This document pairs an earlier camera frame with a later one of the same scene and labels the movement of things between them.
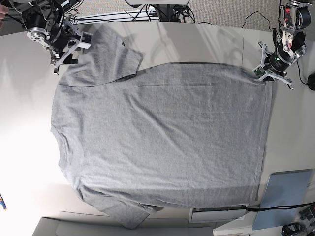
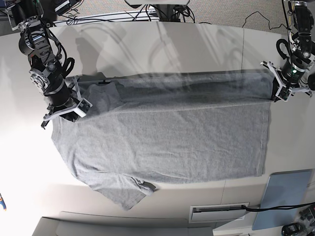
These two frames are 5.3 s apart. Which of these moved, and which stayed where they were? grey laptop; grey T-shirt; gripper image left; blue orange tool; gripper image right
Moved: gripper image right; gripper image left; grey T-shirt
Stayed: grey laptop; blue orange tool
